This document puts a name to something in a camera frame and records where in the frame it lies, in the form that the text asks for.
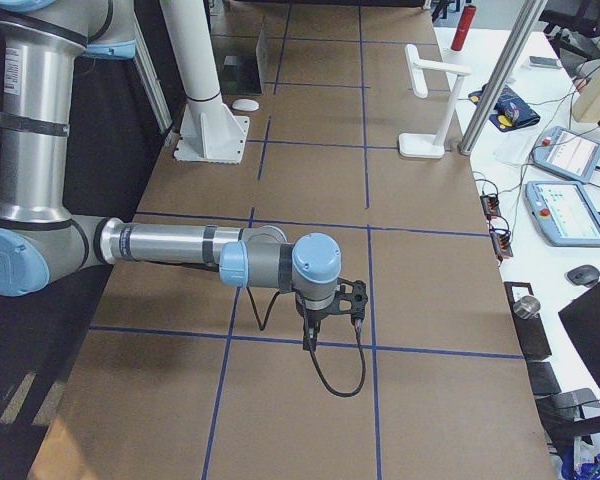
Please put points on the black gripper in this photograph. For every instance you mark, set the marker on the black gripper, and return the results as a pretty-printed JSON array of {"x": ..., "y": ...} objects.
[{"x": 316, "y": 315}]

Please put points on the white computer mouse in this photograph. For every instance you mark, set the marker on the white computer mouse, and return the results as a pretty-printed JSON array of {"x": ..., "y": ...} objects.
[{"x": 245, "y": 105}]

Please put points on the grey laptop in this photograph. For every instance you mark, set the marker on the grey laptop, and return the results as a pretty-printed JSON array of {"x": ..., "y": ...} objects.
[{"x": 241, "y": 51}]

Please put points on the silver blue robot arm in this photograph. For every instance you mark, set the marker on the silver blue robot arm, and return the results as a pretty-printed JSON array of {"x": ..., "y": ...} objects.
[{"x": 41, "y": 241}]

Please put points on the black desk mouse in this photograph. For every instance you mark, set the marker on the black desk mouse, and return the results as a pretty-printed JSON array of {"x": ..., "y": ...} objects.
[{"x": 583, "y": 275}]

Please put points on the near orange black usb hub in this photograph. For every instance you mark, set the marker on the near orange black usb hub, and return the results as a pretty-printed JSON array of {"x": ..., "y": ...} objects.
[{"x": 501, "y": 242}]

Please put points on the orange black usb hub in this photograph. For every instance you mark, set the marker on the orange black usb hub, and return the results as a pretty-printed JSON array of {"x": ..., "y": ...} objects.
[
  {"x": 490, "y": 205},
  {"x": 501, "y": 242}
]

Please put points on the far orange black usb hub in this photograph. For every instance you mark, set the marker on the far orange black usb hub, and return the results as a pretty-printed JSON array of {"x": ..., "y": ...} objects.
[{"x": 490, "y": 205}]

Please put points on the silver metal cylinder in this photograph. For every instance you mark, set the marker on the silver metal cylinder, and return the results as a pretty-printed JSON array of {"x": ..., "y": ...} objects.
[{"x": 526, "y": 307}]

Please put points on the black box under cylinder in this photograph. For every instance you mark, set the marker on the black box under cylinder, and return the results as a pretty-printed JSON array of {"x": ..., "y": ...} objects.
[{"x": 530, "y": 332}]

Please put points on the near grey teach pendant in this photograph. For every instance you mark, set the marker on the near grey teach pendant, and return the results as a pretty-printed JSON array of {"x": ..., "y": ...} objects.
[{"x": 563, "y": 213}]

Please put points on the grey teach pendant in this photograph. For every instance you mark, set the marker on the grey teach pendant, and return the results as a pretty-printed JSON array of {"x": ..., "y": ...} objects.
[
  {"x": 563, "y": 213},
  {"x": 566, "y": 154}
]

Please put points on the dark blue patterned pouch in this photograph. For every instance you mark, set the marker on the dark blue patterned pouch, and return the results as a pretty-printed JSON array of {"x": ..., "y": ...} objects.
[{"x": 511, "y": 112}]

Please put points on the far grey teach pendant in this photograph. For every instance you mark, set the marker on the far grey teach pendant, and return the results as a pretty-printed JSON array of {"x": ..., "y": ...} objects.
[{"x": 566, "y": 154}]

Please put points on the smartphone on desk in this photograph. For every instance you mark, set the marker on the smartphone on desk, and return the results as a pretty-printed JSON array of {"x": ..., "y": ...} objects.
[{"x": 544, "y": 62}]

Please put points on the red cylindrical bottle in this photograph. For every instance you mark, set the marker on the red cylindrical bottle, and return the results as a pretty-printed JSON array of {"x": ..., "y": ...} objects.
[{"x": 463, "y": 27}]

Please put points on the aluminium frame post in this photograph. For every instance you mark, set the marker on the aluminium frame post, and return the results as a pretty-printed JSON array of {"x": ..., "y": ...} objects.
[{"x": 517, "y": 39}]

